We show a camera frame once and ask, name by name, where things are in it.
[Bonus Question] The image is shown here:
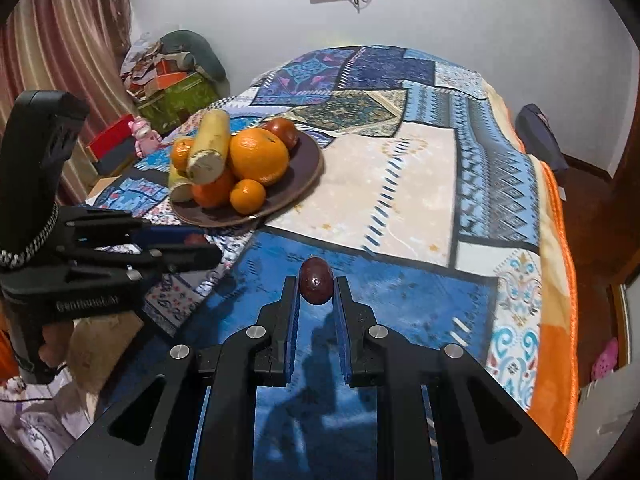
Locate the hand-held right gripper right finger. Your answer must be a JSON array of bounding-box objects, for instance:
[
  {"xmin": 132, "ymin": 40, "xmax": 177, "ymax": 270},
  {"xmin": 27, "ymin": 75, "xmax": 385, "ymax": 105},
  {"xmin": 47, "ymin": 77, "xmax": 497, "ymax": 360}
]
[{"xmin": 334, "ymin": 275, "xmax": 577, "ymax": 480}]

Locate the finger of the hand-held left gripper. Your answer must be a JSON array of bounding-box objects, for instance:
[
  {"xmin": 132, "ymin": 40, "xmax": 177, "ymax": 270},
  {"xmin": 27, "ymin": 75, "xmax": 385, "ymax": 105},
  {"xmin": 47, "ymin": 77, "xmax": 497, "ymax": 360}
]
[
  {"xmin": 64, "ymin": 209, "xmax": 208, "ymax": 248},
  {"xmin": 64, "ymin": 244, "xmax": 223, "ymax": 283}
]

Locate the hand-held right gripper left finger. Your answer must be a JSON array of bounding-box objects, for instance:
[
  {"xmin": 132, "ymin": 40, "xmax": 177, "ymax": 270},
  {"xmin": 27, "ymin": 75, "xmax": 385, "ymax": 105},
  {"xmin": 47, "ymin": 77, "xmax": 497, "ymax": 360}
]
[{"xmin": 47, "ymin": 275, "xmax": 301, "ymax": 480}]

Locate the yellow banana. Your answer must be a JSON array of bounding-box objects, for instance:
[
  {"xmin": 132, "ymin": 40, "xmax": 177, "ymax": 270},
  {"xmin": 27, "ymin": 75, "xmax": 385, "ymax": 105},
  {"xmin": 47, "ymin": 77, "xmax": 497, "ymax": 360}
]
[{"xmin": 167, "ymin": 165, "xmax": 198, "ymax": 203}]

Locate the dark purple passion fruit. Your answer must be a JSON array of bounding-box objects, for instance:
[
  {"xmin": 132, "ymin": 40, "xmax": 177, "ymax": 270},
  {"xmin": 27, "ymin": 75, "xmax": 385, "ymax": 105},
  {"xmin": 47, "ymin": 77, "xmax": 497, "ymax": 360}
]
[{"xmin": 298, "ymin": 256, "xmax": 332, "ymax": 306}]

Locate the red tomato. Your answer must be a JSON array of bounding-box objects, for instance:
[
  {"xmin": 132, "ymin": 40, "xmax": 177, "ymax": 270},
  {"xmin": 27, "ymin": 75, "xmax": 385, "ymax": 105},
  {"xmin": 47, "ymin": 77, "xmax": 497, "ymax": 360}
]
[
  {"xmin": 192, "ymin": 167, "xmax": 236, "ymax": 209},
  {"xmin": 263, "ymin": 117, "xmax": 299, "ymax": 151}
]

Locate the small mandarin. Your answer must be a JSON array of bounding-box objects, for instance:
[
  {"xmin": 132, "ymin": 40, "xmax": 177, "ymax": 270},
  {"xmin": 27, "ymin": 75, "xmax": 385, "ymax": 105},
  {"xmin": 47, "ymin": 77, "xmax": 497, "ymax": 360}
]
[{"xmin": 229, "ymin": 179, "xmax": 267, "ymax": 215}]

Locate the dark brown round plate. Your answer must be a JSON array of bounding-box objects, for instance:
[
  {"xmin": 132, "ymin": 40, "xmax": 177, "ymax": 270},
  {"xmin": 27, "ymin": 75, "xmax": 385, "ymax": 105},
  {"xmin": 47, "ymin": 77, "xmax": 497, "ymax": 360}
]
[{"xmin": 170, "ymin": 127, "xmax": 323, "ymax": 228}]

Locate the person's left hand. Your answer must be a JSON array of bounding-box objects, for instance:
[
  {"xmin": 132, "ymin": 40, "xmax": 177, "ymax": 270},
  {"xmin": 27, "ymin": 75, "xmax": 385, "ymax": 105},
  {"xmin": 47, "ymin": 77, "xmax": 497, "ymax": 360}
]
[{"xmin": 39, "ymin": 318, "xmax": 76, "ymax": 368}]

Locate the red box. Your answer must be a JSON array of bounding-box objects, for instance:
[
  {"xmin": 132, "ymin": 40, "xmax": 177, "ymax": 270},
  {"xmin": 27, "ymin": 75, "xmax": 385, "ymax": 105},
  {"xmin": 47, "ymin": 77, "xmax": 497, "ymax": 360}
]
[{"xmin": 86, "ymin": 114, "xmax": 138, "ymax": 177}]

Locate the large orange with sticker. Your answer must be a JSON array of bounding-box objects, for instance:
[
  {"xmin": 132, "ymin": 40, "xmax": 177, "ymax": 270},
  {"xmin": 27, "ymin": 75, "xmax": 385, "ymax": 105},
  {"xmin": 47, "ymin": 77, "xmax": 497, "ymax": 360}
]
[
  {"xmin": 170, "ymin": 136, "xmax": 197, "ymax": 172},
  {"xmin": 230, "ymin": 127, "xmax": 291, "ymax": 187}
]

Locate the pink plush toy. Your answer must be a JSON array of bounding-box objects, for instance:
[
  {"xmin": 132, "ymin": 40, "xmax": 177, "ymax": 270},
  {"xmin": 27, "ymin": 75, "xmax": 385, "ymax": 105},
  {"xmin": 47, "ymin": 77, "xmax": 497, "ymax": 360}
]
[{"xmin": 129, "ymin": 116, "xmax": 162, "ymax": 155}]

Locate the striped pink curtain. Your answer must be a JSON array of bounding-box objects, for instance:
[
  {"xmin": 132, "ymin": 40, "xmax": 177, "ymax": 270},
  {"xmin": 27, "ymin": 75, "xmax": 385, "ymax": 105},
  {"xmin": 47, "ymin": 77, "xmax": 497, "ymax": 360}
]
[{"xmin": 0, "ymin": 0, "xmax": 135, "ymax": 203}]

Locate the green box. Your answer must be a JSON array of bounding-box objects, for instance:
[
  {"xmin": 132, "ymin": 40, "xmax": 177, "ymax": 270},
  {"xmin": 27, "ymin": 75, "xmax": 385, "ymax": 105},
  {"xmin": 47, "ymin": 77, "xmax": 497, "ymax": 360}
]
[{"xmin": 137, "ymin": 72, "xmax": 222, "ymax": 133}]

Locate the orange box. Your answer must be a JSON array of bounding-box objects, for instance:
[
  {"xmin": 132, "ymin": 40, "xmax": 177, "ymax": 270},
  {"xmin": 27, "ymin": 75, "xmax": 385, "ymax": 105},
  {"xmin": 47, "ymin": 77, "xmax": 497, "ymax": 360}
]
[{"xmin": 152, "ymin": 62, "xmax": 188, "ymax": 92}]

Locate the patterned patchwork blanket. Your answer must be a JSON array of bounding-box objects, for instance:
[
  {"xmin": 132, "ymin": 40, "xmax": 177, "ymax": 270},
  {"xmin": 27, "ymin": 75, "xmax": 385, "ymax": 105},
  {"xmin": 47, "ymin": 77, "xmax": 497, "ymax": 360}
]
[{"xmin": 65, "ymin": 45, "xmax": 581, "ymax": 480}]

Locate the grey-green cushion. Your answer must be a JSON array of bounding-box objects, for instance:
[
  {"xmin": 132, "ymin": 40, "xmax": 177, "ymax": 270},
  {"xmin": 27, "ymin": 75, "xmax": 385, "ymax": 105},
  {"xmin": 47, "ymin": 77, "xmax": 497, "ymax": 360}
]
[{"xmin": 160, "ymin": 30, "xmax": 228, "ymax": 82}]

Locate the white floral cloth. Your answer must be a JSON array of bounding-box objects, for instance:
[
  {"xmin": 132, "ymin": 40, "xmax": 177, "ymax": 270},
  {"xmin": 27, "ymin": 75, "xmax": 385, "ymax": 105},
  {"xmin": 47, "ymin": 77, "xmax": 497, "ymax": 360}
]
[{"xmin": 0, "ymin": 374, "xmax": 97, "ymax": 480}]

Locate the pink slipper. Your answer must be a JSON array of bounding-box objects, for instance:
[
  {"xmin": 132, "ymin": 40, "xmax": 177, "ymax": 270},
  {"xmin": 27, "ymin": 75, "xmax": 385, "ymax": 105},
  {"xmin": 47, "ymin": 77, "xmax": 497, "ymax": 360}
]
[{"xmin": 591, "ymin": 338, "xmax": 619, "ymax": 382}]

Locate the dark blue bag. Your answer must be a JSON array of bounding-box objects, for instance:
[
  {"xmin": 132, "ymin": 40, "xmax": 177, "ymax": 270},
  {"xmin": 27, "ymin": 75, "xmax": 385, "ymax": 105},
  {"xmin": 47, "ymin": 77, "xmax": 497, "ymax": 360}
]
[{"xmin": 515, "ymin": 103, "xmax": 569, "ymax": 173}]

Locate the brown wooden door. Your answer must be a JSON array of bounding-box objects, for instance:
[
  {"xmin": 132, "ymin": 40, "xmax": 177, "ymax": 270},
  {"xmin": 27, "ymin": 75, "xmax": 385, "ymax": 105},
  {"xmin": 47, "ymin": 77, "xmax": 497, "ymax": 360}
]
[{"xmin": 605, "ymin": 125, "xmax": 640, "ymax": 291}]

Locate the black white braided cord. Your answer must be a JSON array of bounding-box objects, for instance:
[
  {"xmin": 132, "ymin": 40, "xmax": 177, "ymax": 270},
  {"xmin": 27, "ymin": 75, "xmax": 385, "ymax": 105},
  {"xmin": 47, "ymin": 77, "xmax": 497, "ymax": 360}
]
[{"xmin": 0, "ymin": 204, "xmax": 60, "ymax": 269}]

